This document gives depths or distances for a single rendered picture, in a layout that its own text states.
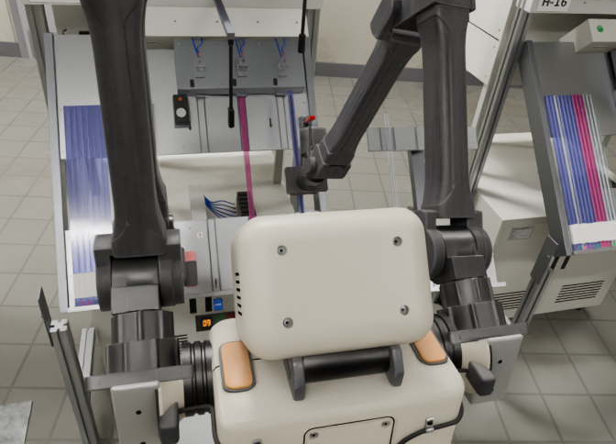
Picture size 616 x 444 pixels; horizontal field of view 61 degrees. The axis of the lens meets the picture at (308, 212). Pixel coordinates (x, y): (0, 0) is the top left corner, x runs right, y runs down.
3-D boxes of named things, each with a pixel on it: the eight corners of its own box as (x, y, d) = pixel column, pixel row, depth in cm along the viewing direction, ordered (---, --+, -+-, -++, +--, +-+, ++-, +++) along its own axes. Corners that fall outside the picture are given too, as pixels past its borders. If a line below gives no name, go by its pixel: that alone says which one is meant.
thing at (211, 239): (324, 278, 148) (326, 278, 145) (71, 306, 132) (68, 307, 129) (316, 211, 150) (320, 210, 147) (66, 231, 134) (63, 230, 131)
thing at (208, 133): (308, 150, 154) (313, 147, 149) (64, 163, 138) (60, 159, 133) (297, 42, 157) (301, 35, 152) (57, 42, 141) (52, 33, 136)
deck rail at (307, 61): (328, 282, 151) (335, 282, 145) (322, 283, 150) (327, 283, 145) (303, 42, 158) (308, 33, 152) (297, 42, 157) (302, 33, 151)
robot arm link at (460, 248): (458, 291, 70) (489, 288, 72) (444, 216, 73) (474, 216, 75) (419, 301, 78) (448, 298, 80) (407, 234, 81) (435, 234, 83)
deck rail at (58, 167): (73, 310, 135) (68, 312, 129) (64, 311, 134) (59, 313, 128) (57, 42, 141) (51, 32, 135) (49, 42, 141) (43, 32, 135)
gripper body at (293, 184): (283, 168, 129) (288, 161, 121) (324, 166, 131) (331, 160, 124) (285, 194, 128) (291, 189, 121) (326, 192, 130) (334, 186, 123)
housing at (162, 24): (298, 57, 158) (309, 36, 144) (126, 58, 146) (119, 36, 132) (295, 31, 159) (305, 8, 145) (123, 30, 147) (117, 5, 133)
